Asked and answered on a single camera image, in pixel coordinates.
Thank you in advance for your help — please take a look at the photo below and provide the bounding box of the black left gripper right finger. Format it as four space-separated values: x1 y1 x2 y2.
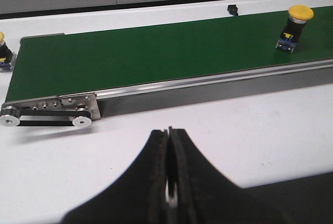
169 128 332 223

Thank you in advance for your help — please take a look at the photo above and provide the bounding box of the yellow push button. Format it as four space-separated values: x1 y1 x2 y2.
0 32 17 72

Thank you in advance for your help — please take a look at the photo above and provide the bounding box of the aluminium conveyor side rail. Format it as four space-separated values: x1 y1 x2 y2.
94 59 332 99

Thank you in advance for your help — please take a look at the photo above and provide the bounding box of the yellow push button corner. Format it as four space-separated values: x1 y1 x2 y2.
275 5 314 53

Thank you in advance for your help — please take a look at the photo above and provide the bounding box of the steel motor mount plate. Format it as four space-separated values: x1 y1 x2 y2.
1 93 101 120

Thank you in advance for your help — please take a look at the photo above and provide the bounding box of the black drive belt with pulleys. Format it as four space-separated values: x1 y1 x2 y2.
1 106 92 127

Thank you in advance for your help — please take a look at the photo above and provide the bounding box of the green conveyor belt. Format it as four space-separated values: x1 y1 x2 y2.
6 6 332 101

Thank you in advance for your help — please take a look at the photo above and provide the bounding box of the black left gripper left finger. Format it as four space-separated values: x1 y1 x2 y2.
61 130 168 223

